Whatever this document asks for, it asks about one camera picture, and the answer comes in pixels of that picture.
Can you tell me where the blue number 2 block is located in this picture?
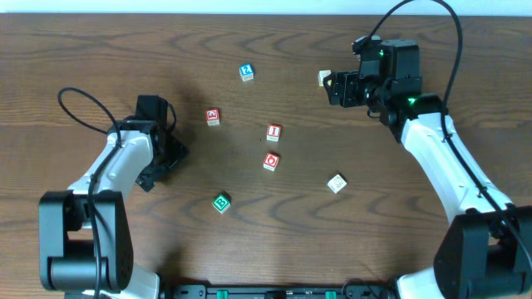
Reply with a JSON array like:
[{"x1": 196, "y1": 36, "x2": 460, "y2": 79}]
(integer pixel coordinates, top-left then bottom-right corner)
[{"x1": 239, "y1": 63, "x2": 254, "y2": 81}]

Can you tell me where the red letter I block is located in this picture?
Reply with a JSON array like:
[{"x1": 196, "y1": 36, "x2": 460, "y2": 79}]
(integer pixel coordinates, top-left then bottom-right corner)
[{"x1": 267, "y1": 125, "x2": 282, "y2": 142}]

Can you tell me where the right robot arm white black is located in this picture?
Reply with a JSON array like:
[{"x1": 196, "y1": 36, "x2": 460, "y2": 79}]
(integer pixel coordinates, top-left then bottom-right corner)
[{"x1": 322, "y1": 36, "x2": 531, "y2": 298}]

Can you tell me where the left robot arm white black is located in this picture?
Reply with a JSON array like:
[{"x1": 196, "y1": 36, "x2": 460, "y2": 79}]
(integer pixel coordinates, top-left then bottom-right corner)
[{"x1": 38, "y1": 96, "x2": 188, "y2": 298}]

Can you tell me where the plain wooden block far right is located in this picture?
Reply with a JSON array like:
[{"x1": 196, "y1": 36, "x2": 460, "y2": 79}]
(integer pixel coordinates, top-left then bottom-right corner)
[{"x1": 318, "y1": 70, "x2": 332, "y2": 87}]

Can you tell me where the plain wooden block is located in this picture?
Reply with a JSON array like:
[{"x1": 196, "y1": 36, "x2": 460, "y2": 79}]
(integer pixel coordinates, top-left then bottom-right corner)
[
  {"x1": 328, "y1": 174, "x2": 347, "y2": 194},
  {"x1": 318, "y1": 70, "x2": 332, "y2": 87}
]

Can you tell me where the green letter B block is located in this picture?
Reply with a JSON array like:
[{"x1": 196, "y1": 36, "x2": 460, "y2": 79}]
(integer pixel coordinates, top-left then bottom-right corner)
[{"x1": 212, "y1": 194, "x2": 231, "y2": 214}]

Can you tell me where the plain wooden block near right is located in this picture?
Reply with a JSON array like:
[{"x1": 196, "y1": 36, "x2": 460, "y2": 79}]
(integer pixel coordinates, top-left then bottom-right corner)
[{"x1": 328, "y1": 174, "x2": 347, "y2": 194}]

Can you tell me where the red apple picture block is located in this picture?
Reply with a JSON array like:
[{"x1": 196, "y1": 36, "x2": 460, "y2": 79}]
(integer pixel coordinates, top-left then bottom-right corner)
[{"x1": 263, "y1": 153, "x2": 280, "y2": 171}]

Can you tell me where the black mounting rail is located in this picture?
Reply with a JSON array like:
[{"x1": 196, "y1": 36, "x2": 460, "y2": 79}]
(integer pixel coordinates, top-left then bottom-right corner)
[{"x1": 158, "y1": 284, "x2": 398, "y2": 299}]

